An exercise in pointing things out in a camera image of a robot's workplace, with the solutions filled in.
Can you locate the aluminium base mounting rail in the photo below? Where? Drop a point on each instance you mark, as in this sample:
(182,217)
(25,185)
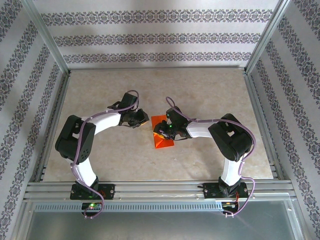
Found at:
(160,190)

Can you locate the aluminium frame post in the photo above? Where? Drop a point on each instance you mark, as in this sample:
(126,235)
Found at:
(267,37)
(47,37)

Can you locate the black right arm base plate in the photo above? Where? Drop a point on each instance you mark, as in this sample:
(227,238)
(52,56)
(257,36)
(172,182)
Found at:
(210,191)

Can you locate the grey metal sheet panel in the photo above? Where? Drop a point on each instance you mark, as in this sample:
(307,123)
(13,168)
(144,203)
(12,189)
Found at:
(160,227)

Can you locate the aluminium rail along patterned wall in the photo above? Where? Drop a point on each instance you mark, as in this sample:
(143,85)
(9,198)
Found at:
(157,67)

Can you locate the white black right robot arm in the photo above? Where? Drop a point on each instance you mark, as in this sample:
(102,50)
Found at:
(231,172)

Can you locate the controller board with green light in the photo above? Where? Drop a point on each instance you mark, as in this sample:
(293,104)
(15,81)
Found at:
(91,206)

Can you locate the controller board with orange light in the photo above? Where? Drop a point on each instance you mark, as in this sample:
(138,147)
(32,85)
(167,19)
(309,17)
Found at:
(228,204)

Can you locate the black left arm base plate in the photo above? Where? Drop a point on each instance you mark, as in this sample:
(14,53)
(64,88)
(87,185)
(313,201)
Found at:
(108,191)

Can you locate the aluminium side rail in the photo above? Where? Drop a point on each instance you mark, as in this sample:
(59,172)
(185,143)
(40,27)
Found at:
(256,100)
(58,100)

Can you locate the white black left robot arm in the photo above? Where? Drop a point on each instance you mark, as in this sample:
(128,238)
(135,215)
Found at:
(85,172)

